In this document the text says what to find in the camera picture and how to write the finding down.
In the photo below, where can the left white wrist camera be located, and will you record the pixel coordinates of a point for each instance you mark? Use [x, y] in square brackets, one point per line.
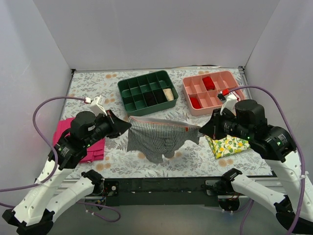
[96, 105]

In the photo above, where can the lemon print folded cloth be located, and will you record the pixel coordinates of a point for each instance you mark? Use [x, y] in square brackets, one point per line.
[227, 146]

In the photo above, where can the red white rolled cloth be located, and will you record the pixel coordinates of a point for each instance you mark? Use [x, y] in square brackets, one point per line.
[238, 94]

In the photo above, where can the pink divided organizer tray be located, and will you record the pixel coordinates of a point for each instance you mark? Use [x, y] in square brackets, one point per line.
[193, 87]

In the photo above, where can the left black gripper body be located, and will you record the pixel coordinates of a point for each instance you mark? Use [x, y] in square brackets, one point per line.
[112, 125]

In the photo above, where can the green divided organizer tray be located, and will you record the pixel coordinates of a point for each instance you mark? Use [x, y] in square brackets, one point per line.
[132, 89]

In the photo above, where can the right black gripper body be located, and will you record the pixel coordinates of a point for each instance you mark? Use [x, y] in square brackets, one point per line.
[217, 126]

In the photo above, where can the black rolled cloth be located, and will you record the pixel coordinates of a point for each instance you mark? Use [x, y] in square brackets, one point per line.
[160, 96]
[149, 99]

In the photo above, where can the pink folded cloth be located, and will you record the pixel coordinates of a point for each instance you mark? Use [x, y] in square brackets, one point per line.
[94, 152]

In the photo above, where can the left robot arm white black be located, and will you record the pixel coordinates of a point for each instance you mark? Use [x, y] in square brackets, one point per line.
[39, 209]

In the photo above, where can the grey striped boxer underwear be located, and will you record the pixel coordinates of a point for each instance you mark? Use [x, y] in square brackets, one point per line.
[159, 138]

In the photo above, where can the black metal base rail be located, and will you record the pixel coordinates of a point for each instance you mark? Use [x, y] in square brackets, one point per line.
[205, 191]

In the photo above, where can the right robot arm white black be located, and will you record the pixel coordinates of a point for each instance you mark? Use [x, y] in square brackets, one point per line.
[276, 146]

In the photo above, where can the red rolled cloth upper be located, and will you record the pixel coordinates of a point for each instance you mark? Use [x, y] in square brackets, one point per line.
[208, 83]

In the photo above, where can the red rolled cloth lower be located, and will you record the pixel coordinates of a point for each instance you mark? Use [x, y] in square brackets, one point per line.
[195, 103]

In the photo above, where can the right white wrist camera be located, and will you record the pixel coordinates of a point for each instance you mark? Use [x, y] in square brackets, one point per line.
[229, 99]

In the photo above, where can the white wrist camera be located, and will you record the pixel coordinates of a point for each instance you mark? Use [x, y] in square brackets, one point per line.
[96, 105]
[229, 99]

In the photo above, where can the beige rolled sock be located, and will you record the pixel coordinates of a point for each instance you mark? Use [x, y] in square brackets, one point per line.
[169, 94]

